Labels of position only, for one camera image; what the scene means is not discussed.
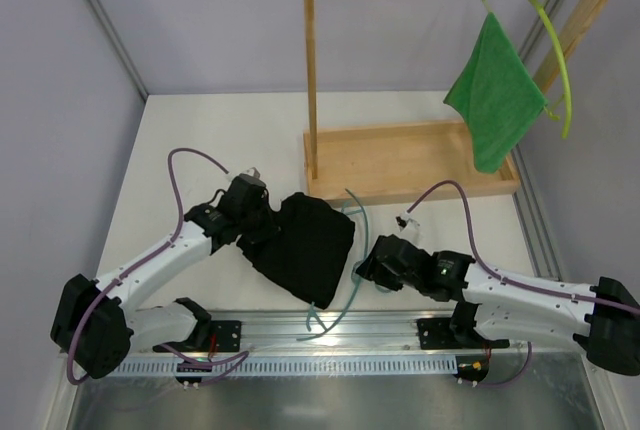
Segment black trousers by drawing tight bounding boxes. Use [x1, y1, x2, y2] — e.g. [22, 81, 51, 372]
[237, 192, 355, 310]

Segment teal plastic hanger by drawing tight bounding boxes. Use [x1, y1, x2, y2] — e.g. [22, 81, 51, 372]
[295, 188, 371, 344]

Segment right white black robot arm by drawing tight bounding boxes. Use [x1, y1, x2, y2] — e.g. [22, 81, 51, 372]
[356, 235, 639, 376]

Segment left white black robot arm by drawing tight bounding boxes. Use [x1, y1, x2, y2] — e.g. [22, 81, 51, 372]
[50, 173, 279, 379]

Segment lime green plastic hanger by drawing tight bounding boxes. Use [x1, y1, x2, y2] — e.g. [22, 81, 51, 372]
[479, 0, 574, 140]

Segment wooden clothes rack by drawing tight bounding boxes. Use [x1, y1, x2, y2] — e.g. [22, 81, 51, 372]
[303, 0, 608, 205]

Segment green microfibre cloth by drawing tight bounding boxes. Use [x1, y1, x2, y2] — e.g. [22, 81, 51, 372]
[443, 13, 547, 174]

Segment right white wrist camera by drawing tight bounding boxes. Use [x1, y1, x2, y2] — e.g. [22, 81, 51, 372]
[395, 212, 423, 248]

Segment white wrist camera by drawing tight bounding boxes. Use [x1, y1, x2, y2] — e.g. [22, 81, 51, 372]
[243, 166, 261, 179]
[395, 212, 423, 248]

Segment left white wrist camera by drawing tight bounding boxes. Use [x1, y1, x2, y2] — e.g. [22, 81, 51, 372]
[243, 166, 261, 179]

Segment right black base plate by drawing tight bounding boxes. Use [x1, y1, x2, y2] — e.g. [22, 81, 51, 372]
[416, 317, 455, 350]

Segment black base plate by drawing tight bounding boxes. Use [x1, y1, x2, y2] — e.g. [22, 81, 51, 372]
[416, 317, 455, 350]
[207, 320, 242, 354]

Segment grey slotted cable duct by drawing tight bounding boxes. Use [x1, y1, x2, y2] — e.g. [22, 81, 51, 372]
[111, 354, 458, 379]

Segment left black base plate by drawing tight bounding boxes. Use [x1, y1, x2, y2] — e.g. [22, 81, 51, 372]
[207, 320, 242, 354]

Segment aluminium mounting rail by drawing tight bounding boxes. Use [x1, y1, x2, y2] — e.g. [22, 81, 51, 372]
[129, 308, 581, 351]

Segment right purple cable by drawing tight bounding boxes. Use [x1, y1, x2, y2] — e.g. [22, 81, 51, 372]
[407, 179, 640, 391]

